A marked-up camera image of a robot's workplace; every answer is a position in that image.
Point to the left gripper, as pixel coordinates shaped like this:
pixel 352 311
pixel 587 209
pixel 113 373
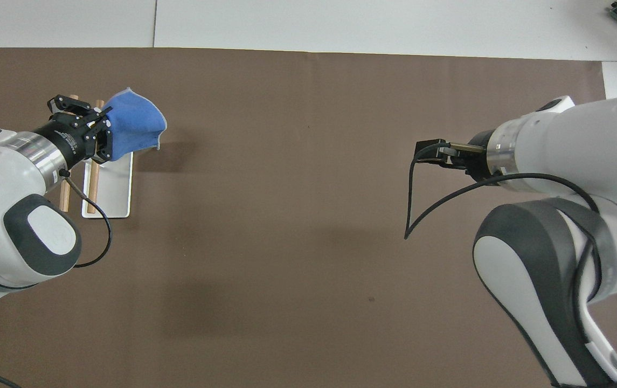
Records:
pixel 71 141

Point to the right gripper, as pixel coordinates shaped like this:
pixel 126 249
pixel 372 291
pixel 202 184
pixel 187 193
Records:
pixel 478 159

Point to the blue towel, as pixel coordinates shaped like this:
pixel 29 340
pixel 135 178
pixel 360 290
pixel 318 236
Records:
pixel 136 124

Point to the white rack base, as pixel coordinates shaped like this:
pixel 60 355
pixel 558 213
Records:
pixel 117 188

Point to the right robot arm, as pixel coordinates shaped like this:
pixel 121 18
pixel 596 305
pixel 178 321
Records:
pixel 572 215

